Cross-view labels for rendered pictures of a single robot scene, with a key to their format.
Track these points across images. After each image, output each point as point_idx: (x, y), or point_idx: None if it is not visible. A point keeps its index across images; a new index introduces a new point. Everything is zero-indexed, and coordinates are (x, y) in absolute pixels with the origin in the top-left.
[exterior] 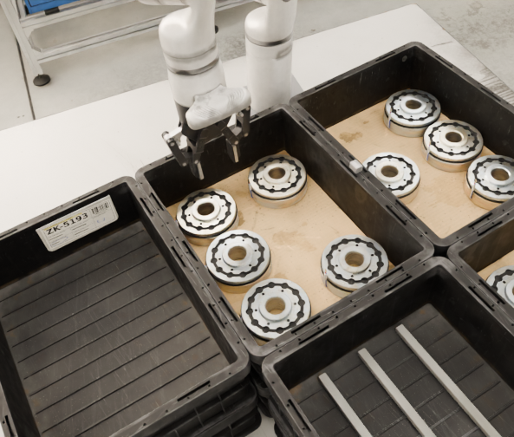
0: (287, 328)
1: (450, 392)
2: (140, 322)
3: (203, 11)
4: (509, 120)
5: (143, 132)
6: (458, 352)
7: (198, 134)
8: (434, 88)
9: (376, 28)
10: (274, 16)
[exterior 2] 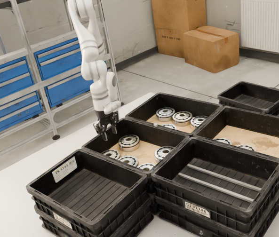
0: None
1: (210, 174)
2: (100, 193)
3: (105, 77)
4: (196, 104)
5: (63, 154)
6: (208, 165)
7: (105, 122)
8: (170, 105)
9: (139, 102)
10: (111, 91)
